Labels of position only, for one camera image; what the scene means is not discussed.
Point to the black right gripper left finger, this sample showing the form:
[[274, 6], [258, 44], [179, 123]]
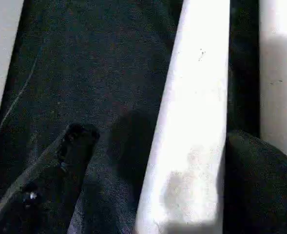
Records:
[[46, 195]]

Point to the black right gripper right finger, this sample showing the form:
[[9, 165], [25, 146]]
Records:
[[265, 195]]

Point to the white plastic table leg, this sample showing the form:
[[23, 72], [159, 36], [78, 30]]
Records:
[[279, 73], [192, 122]]

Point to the black work mat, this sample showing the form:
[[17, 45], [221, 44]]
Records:
[[99, 63]]

